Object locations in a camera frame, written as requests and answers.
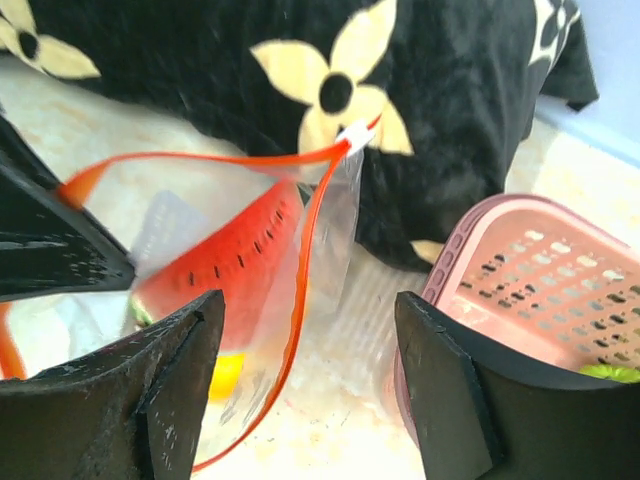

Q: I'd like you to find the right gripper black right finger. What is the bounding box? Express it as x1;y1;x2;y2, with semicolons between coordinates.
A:
395;292;639;479

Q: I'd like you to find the clear zip top bag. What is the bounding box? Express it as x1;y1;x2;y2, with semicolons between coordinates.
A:
1;121;369;479

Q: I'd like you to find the watermelon slice toy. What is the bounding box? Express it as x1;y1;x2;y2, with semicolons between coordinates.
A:
127;180;304;352

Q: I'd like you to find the yellow mango toy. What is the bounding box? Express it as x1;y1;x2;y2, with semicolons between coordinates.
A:
208;353;245;402

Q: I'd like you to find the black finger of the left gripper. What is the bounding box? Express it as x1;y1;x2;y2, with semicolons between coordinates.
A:
1;118;134;302

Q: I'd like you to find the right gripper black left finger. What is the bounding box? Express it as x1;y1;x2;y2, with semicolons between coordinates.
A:
1;291;225;479

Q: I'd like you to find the green custard apple toy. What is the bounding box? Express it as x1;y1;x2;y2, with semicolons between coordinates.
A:
579;364;640;384

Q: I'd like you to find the black floral pillow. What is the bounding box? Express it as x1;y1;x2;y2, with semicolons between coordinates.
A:
1;0;599;271

